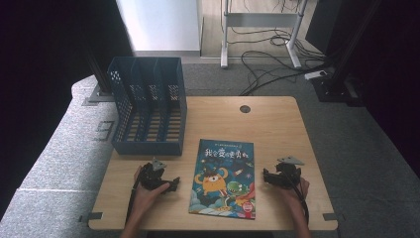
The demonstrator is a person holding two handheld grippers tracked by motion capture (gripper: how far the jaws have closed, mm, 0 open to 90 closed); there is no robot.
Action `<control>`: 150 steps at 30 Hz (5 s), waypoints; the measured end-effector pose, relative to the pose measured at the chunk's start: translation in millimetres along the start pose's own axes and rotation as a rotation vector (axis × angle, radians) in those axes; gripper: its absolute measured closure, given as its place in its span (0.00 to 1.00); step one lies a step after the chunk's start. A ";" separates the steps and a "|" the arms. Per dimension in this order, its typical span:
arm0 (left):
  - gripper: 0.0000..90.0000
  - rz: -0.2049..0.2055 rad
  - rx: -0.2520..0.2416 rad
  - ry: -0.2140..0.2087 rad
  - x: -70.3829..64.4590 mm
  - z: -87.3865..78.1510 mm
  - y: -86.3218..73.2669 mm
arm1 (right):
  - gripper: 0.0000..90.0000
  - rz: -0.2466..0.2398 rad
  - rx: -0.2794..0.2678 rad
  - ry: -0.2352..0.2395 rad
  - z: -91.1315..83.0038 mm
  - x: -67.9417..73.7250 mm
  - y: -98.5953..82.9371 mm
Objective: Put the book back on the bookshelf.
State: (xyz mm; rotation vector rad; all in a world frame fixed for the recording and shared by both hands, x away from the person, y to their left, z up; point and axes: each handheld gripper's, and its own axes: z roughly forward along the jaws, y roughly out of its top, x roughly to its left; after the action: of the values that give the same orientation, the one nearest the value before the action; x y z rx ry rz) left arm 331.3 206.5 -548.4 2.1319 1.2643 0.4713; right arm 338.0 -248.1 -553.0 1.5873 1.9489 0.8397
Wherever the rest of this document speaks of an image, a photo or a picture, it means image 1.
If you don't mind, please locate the white power strip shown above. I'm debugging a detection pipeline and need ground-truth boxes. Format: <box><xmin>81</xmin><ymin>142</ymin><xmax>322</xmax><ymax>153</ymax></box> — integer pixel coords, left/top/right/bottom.
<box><xmin>303</xmin><ymin>69</ymin><xmax>328</xmax><ymax>81</ymax></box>

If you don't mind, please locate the person's right hand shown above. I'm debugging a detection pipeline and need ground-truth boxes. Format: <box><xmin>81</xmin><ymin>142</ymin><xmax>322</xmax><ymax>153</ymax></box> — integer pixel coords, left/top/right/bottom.
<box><xmin>278</xmin><ymin>178</ymin><xmax>311</xmax><ymax>213</ymax></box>

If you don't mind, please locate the long black floor cable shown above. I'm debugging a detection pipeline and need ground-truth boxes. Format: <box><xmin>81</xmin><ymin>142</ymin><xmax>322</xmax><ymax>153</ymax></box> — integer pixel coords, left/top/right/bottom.
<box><xmin>239</xmin><ymin>49</ymin><xmax>329</xmax><ymax>97</ymax></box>

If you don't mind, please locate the colourful children's picture book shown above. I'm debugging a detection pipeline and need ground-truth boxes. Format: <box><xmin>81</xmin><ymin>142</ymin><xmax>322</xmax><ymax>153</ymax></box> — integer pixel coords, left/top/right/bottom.
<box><xmin>188</xmin><ymin>138</ymin><xmax>257</xmax><ymax>220</ymax></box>

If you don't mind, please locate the coiled black floor cable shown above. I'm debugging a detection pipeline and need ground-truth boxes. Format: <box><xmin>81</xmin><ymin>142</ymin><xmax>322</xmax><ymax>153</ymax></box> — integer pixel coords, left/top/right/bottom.
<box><xmin>269</xmin><ymin>34</ymin><xmax>293</xmax><ymax>48</ymax></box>

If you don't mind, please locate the black cabinet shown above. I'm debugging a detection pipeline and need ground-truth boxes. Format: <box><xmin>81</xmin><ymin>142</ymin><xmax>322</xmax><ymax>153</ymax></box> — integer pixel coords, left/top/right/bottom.
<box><xmin>304</xmin><ymin>0</ymin><xmax>335</xmax><ymax>56</ymax></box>

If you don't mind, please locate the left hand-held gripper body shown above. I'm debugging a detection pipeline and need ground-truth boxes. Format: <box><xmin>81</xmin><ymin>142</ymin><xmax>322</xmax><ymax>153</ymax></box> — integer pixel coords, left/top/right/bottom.
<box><xmin>136</xmin><ymin>158</ymin><xmax>173</xmax><ymax>192</ymax></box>

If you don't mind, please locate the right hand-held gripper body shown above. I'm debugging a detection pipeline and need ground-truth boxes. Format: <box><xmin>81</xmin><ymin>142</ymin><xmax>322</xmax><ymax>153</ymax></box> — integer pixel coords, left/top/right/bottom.
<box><xmin>274</xmin><ymin>156</ymin><xmax>306</xmax><ymax>190</ymax></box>

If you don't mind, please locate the person's left hand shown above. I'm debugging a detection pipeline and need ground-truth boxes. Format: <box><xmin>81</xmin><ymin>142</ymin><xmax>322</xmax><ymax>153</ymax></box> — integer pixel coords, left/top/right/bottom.
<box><xmin>132</xmin><ymin>166</ymin><xmax>171</xmax><ymax>214</ymax></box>

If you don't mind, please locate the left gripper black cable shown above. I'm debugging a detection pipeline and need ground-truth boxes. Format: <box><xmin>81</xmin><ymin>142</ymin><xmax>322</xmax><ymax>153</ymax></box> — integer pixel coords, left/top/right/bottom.
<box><xmin>125</xmin><ymin>178</ymin><xmax>139</xmax><ymax>224</ymax></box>

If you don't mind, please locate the blue plastic file rack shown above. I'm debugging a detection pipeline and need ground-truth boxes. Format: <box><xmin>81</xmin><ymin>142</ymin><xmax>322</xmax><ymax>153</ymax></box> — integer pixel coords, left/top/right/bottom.
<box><xmin>107</xmin><ymin>56</ymin><xmax>188</xmax><ymax>157</ymax></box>

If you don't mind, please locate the black metal stand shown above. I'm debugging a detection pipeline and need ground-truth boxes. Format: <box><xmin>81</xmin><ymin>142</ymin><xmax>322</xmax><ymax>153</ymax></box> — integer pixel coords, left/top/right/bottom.
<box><xmin>82</xmin><ymin>46</ymin><xmax>116</xmax><ymax>107</ymax></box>
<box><xmin>311</xmin><ymin>0</ymin><xmax>384</xmax><ymax>104</ymax></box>

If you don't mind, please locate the dark curtain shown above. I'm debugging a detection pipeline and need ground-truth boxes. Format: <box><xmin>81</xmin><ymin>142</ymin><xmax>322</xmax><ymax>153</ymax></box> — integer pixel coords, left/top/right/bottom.
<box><xmin>0</xmin><ymin>0</ymin><xmax>135</xmax><ymax>219</ymax></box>
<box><xmin>330</xmin><ymin>0</ymin><xmax>420</xmax><ymax>178</ymax></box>

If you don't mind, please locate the white panel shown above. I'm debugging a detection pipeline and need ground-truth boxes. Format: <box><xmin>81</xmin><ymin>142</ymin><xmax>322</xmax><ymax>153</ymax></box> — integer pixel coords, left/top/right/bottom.
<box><xmin>116</xmin><ymin>0</ymin><xmax>203</xmax><ymax>53</ymax></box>

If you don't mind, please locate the white metal desk frame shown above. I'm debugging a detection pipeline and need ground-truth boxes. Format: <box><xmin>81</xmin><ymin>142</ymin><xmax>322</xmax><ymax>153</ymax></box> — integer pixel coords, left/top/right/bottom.
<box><xmin>220</xmin><ymin>0</ymin><xmax>310</xmax><ymax>69</ymax></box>

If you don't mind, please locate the right gripper black braided cable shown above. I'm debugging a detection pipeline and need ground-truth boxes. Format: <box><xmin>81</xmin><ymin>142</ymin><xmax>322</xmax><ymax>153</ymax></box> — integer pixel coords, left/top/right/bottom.
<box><xmin>289</xmin><ymin>173</ymin><xmax>310</xmax><ymax>226</ymax></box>

